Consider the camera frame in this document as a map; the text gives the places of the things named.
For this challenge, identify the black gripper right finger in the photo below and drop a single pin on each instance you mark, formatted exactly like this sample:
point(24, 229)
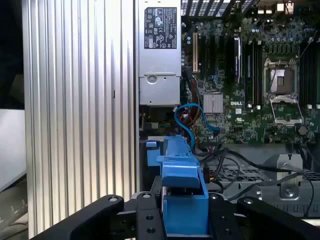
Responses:
point(222, 220)

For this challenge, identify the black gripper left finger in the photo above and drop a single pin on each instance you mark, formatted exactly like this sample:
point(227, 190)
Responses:
point(146, 217)

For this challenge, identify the blue disk carrier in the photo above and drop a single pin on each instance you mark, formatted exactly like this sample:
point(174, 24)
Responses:
point(183, 215)

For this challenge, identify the metal disk bay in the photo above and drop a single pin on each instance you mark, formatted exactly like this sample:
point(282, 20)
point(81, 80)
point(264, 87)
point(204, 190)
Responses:
point(252, 185)

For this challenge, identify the white expansion slot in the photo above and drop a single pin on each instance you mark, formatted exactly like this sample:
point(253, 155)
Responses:
point(195, 52)

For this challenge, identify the open black PC case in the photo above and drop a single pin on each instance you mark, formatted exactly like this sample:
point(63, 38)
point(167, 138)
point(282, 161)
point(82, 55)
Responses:
point(250, 155)

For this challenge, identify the green motherboard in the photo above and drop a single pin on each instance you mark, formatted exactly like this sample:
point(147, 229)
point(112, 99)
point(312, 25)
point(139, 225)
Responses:
point(240, 125)

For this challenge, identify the silver finned chipset heatsink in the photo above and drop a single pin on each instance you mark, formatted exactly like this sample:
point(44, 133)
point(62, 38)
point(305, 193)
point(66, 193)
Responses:
point(213, 103)

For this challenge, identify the metal socket cover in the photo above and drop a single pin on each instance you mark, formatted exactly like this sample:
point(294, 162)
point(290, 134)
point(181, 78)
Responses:
point(287, 121)

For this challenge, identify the silver power supply box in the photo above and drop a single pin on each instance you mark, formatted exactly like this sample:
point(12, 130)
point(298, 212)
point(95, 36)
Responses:
point(160, 75)

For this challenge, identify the white flat board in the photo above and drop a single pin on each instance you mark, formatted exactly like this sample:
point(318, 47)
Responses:
point(12, 147)

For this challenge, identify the CPU socket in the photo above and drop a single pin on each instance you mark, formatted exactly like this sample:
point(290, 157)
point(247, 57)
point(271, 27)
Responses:
point(282, 80)

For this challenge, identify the thin metal locking lever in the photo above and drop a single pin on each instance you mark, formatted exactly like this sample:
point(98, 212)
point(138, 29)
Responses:
point(276, 68)

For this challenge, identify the silver metal bracket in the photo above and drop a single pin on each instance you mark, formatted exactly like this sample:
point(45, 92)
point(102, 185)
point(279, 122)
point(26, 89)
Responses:
point(290, 185)

